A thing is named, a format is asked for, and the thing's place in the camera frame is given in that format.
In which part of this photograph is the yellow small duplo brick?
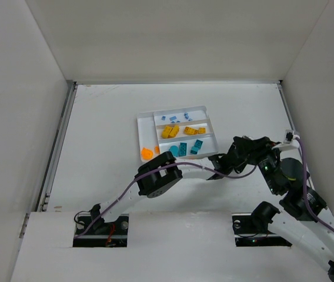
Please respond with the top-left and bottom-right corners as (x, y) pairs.
(198, 127), (206, 134)

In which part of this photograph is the teal long duplo brick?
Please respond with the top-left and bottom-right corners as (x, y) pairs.
(179, 142), (187, 157)

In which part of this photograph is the yellow long duplo brick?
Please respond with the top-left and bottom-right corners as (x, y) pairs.
(183, 126), (199, 136)

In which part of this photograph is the teal rounded duplo block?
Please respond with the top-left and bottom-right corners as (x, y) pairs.
(169, 145), (179, 157)

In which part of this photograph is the orange half-round lego piece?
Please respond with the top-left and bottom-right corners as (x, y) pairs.
(141, 147), (153, 160)

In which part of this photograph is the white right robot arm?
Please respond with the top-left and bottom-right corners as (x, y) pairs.
(228, 130), (334, 281)

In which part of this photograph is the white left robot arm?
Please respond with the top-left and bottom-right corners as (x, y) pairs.
(86, 152), (248, 234)

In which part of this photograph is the white divided plastic tray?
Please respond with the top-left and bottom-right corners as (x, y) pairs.
(136, 106), (219, 163)

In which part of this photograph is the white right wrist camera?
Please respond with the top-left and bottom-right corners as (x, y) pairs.
(273, 130), (300, 152)

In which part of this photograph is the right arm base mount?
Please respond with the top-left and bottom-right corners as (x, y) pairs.
(232, 202), (292, 247)

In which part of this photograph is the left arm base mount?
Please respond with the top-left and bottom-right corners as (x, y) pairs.
(72, 204), (129, 248)

